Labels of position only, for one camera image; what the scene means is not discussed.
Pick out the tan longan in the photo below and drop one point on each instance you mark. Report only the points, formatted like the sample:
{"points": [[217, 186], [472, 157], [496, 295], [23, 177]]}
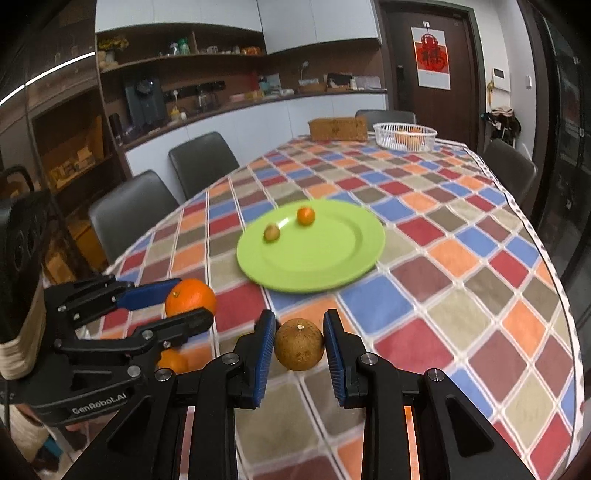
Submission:
{"points": [[299, 344], [271, 233]]}

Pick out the black coffee machine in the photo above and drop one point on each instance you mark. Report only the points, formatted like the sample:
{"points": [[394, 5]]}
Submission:
{"points": [[145, 103]]}

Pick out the dark chair right side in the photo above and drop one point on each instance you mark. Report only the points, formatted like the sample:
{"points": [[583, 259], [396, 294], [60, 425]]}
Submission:
{"points": [[515, 172]]}

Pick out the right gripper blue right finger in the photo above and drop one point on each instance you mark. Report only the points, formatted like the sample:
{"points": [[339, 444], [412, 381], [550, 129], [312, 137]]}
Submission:
{"points": [[414, 421]]}

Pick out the large orange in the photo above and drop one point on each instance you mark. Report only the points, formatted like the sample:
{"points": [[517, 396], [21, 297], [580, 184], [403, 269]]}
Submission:
{"points": [[190, 294]]}

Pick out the dark brown door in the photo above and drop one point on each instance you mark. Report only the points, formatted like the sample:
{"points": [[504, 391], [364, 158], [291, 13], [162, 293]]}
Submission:
{"points": [[455, 114]]}

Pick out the dark chair table end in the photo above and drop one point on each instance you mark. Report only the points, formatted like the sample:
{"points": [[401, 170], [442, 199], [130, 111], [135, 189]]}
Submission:
{"points": [[374, 117]]}

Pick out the green plate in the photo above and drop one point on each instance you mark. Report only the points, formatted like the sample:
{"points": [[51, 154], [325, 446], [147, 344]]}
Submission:
{"points": [[344, 243]]}

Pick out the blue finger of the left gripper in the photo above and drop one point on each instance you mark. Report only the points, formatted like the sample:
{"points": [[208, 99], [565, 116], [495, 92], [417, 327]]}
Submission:
{"points": [[146, 342], [88, 300]]}

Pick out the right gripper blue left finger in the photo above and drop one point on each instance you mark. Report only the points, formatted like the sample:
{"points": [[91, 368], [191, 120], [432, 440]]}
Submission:
{"points": [[144, 439]]}

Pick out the orange fruit in basket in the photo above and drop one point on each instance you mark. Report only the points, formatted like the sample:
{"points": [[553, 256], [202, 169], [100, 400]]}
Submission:
{"points": [[411, 140]]}

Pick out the dark chair near left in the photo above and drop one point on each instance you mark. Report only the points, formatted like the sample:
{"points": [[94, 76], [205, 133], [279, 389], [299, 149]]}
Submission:
{"points": [[123, 215]]}

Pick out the small orange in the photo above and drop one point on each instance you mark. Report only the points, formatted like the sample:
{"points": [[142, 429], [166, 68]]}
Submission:
{"points": [[173, 360], [305, 216]]}

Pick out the white plastic basket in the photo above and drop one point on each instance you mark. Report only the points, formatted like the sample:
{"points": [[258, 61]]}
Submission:
{"points": [[384, 133]]}

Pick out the checkered colourful tablecloth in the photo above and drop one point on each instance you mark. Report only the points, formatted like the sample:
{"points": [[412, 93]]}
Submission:
{"points": [[463, 284]]}

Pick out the red white door calendar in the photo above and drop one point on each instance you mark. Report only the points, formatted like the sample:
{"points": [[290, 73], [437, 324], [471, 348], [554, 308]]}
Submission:
{"points": [[432, 58]]}

